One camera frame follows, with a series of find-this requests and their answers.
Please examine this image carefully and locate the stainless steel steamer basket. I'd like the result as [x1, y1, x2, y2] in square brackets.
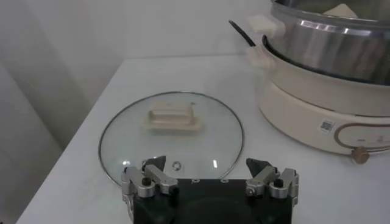
[262, 0, 390, 86]

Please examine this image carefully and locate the black cooker power cord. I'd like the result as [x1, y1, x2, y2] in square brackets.
[228, 19, 257, 48]

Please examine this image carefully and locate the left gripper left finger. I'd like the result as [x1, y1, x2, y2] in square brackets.
[121, 155, 179, 199]

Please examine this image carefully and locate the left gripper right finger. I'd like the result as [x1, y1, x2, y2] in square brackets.
[245, 157, 300, 200]

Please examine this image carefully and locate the cream electric cooker base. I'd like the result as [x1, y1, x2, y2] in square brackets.
[246, 13, 390, 165]

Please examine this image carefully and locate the glass lid with cream handle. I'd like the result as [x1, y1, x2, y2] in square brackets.
[98, 91, 246, 187]

